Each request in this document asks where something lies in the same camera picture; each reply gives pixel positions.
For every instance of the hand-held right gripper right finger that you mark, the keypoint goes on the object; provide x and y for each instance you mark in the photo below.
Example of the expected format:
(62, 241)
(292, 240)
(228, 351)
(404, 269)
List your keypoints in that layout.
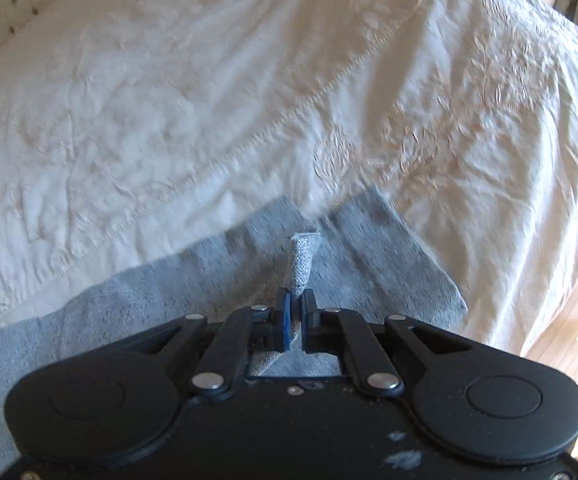
(306, 321)

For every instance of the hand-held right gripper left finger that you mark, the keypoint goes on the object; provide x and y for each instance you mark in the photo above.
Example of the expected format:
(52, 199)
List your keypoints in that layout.
(284, 321)

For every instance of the grey pants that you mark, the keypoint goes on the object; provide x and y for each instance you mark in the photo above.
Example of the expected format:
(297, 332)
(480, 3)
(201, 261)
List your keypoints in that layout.
(119, 310)

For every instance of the cream embroidered bedspread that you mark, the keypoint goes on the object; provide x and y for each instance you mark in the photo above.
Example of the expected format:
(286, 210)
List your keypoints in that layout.
(219, 110)

